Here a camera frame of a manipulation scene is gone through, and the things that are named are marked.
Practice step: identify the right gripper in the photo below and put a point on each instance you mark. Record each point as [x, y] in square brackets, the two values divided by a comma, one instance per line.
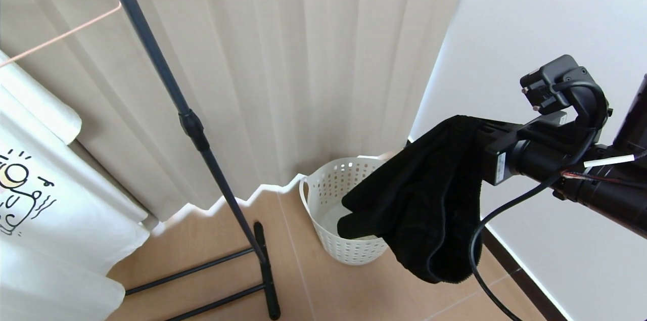
[530, 159]

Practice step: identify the black garment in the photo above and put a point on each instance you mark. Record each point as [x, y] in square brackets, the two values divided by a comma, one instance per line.
[424, 199]

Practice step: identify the pink clothes hanger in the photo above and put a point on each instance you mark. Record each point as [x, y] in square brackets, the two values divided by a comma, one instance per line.
[76, 30]

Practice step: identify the white printed t-shirt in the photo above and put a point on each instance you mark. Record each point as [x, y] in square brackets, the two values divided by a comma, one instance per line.
[60, 220]

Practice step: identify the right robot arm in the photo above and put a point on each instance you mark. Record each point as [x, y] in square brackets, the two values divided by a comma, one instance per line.
[616, 194]

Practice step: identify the white laundry basket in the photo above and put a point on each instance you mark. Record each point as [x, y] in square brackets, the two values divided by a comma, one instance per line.
[328, 184]

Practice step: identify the black clothes rack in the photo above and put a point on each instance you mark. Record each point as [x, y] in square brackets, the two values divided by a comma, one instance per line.
[151, 48]

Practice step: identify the beige curtain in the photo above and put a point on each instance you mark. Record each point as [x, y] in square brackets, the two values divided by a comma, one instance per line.
[303, 58]

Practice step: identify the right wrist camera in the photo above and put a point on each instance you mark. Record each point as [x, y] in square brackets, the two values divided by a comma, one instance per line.
[556, 81]

